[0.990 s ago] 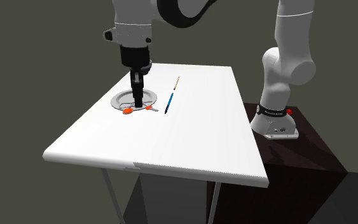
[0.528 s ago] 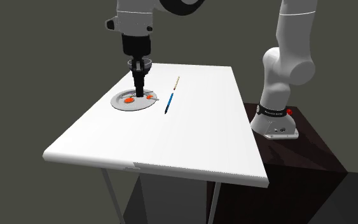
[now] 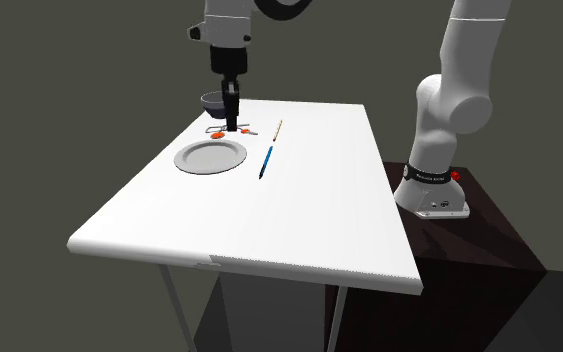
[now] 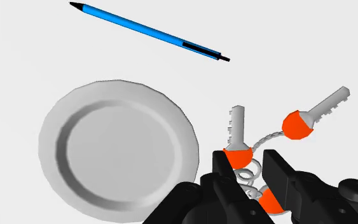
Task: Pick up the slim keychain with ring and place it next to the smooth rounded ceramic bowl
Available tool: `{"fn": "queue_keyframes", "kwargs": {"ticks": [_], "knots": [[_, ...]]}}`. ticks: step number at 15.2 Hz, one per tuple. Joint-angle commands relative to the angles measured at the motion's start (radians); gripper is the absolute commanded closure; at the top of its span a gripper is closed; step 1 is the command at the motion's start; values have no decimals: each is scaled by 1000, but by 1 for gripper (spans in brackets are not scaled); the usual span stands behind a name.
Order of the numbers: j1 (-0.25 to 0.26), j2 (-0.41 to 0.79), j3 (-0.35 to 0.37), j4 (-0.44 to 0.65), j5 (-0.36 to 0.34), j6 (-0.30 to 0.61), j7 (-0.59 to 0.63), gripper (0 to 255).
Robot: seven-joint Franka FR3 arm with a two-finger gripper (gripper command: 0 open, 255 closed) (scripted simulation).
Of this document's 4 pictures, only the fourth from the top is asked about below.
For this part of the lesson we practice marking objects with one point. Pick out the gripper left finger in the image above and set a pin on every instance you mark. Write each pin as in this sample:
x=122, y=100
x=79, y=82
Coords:
x=225, y=189

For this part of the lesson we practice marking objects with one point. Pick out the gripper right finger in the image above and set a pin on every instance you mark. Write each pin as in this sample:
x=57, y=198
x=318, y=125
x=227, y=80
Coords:
x=302, y=192

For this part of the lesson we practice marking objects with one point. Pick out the white plate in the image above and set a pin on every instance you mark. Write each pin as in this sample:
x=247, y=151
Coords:
x=116, y=150

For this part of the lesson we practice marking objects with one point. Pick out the blue pen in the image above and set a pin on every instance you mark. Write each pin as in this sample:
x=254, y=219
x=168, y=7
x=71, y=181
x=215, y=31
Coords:
x=149, y=31

